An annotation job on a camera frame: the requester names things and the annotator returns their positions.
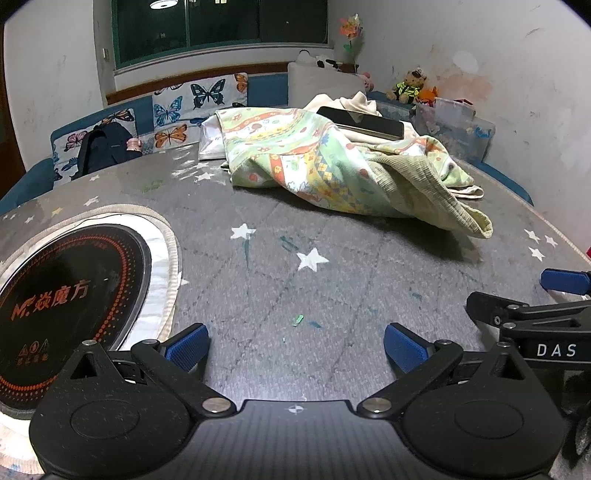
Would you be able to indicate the blue sofa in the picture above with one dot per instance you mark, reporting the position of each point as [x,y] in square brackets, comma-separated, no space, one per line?
[263,87]

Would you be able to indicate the white plastic bag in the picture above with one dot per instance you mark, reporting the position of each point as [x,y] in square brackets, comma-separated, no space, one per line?
[210,143]

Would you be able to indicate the cream garment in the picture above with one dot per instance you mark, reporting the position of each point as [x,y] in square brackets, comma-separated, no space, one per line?
[360,101]

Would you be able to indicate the green framed window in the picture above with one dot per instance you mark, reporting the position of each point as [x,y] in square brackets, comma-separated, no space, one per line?
[221,23]

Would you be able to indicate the large butterfly print cushion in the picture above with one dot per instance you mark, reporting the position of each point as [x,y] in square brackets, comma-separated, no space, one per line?
[207,92]

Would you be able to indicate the black backpack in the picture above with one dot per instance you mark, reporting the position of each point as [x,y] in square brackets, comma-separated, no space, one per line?
[106,147]

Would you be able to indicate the clear plastic storage box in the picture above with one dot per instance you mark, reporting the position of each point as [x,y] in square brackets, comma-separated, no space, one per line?
[452,124]

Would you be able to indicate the black round induction cooktop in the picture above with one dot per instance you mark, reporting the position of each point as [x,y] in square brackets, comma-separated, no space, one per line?
[69,300]

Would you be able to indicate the grey star tablecloth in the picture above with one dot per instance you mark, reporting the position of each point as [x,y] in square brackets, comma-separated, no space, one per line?
[323,286]

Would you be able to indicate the green patterned cloth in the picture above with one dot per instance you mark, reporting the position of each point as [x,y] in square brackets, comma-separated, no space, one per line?
[300,152]

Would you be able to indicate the colourful pinwheel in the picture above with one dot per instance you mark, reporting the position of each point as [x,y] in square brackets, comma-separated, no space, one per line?
[351,30]

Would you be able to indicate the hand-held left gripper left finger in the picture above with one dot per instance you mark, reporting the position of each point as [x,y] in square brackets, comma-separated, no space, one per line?
[187,347]

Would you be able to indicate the panda plush toy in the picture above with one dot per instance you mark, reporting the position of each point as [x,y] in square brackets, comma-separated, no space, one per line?
[323,62]

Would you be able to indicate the pink plush toy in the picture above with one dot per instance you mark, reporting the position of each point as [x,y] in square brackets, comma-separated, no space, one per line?
[368,82]

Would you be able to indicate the brown teddy bear plush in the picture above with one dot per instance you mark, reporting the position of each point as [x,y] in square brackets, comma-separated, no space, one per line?
[408,85]

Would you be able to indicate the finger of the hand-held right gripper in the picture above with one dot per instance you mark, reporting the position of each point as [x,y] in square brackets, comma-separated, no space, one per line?
[565,280]
[489,308]

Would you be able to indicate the pink bottle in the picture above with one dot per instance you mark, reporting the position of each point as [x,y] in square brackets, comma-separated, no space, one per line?
[134,145]

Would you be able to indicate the white pillow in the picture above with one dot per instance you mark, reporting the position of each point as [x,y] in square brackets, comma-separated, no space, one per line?
[318,81]

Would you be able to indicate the orange plush toy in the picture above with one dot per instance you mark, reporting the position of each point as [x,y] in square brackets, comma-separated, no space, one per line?
[427,96]

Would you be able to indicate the small butterfly print cushion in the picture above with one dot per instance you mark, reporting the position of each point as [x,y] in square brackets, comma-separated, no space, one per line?
[69,143]

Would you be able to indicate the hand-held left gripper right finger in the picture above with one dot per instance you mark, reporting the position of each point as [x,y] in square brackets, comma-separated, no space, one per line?
[405,350]

